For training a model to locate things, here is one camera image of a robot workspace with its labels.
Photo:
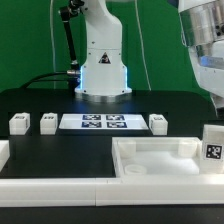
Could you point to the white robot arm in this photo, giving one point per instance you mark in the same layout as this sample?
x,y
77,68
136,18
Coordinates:
x,y
104,76

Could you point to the white front fence bar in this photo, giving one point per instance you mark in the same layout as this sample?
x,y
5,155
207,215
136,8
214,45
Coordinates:
x,y
157,190

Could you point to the white left fence piece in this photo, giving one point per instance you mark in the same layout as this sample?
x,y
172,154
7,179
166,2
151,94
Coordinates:
x,y
4,153

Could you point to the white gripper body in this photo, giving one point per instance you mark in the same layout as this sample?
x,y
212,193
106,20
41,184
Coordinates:
x,y
208,66

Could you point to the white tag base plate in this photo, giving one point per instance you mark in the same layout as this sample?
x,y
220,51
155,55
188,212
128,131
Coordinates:
x,y
103,122

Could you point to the white square tabletop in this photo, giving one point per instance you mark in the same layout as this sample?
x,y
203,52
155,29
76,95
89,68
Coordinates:
x,y
144,156

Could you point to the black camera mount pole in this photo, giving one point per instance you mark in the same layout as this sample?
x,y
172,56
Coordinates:
x,y
66,13

